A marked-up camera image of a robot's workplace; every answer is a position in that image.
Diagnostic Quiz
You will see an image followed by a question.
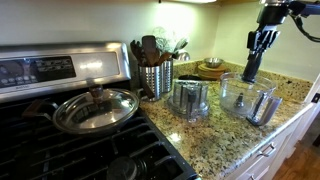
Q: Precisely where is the shiny steel pan lid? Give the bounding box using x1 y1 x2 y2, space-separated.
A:
52 79 141 135

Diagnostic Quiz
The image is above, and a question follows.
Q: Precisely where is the dark wooden spatula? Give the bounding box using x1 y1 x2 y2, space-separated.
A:
141 34 162 67

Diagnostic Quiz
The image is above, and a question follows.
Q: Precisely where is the clear food processor bowl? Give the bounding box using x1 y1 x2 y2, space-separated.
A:
218 71 284 127

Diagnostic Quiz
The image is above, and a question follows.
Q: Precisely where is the wire whisk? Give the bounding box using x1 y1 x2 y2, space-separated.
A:
152 26 175 55

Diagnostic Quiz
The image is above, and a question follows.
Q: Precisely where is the white kitchen cabinet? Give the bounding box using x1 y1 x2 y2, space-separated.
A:
225 74 320 180

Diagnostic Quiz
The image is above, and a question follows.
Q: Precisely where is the small steel bowl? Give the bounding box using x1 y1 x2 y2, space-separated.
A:
202 56 225 69

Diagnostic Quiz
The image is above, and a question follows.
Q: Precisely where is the green spatula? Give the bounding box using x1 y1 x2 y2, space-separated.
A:
172 37 190 55

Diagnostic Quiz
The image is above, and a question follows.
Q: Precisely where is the black wall outlet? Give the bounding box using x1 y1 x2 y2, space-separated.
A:
311 92 320 105

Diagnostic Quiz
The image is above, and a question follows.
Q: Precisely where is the stainless steel gas stove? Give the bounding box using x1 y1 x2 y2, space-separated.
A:
0 41 201 180

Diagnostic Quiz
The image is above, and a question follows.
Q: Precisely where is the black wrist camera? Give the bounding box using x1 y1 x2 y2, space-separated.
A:
287 0 320 18

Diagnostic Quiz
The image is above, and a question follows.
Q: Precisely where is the black stove burner cap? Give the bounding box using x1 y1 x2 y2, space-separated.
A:
106 155 148 180

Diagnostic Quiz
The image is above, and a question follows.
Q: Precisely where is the wide perforated steel utensil holder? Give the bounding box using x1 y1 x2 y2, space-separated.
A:
137 63 164 101

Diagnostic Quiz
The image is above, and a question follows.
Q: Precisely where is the clear food processor lid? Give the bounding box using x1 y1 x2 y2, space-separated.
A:
167 78 211 123

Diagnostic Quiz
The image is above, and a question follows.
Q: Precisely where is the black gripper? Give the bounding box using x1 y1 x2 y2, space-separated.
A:
246 3 290 55

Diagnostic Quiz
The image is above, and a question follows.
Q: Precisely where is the steel pan wooden handle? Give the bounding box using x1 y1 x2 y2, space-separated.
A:
21 98 60 122

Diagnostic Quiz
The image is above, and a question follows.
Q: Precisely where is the round wooden trivet stack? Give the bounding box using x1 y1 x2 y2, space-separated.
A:
196 62 231 81

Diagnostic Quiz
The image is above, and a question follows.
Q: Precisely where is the black slotted utensil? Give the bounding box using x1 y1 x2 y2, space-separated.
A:
129 39 147 67

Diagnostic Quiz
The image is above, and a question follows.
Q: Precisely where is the under-cabinet light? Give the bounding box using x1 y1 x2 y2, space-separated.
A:
157 0 218 5

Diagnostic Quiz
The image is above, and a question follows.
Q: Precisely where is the steel ladle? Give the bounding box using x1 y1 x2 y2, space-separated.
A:
173 49 191 63

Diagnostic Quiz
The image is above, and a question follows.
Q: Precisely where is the black camera cable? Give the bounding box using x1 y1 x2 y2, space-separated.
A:
292 14 320 43

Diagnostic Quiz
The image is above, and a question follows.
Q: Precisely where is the brown wooden spoon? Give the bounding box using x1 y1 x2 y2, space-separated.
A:
155 51 173 67

